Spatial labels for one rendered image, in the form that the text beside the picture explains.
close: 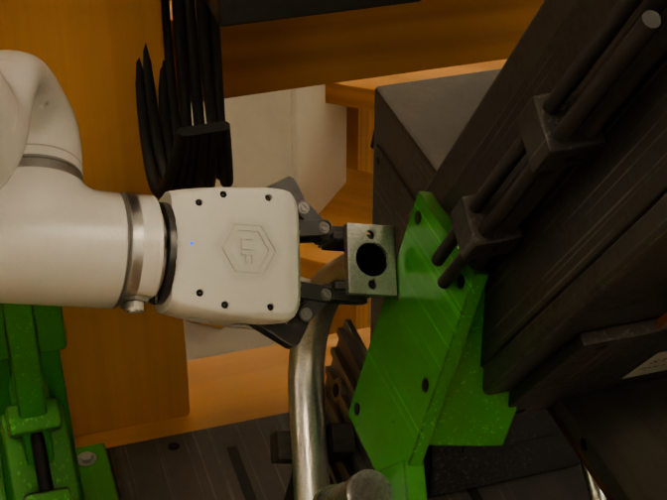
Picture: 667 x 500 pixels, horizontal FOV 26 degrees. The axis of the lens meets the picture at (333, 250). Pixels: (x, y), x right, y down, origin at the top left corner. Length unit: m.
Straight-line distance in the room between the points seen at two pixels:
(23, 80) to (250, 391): 0.65
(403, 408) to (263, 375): 0.46
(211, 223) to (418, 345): 0.17
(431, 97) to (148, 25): 0.25
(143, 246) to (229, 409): 0.50
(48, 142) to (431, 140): 0.34
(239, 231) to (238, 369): 0.50
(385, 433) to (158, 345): 0.37
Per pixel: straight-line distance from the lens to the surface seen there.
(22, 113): 0.90
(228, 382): 1.52
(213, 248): 1.04
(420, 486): 1.08
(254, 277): 1.05
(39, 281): 1.01
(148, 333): 1.41
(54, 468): 1.27
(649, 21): 0.68
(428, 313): 1.05
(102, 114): 1.28
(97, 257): 1.01
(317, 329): 1.19
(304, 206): 1.10
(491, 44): 1.46
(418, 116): 1.25
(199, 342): 3.04
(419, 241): 1.07
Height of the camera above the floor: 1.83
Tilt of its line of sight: 33 degrees down
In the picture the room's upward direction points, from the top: straight up
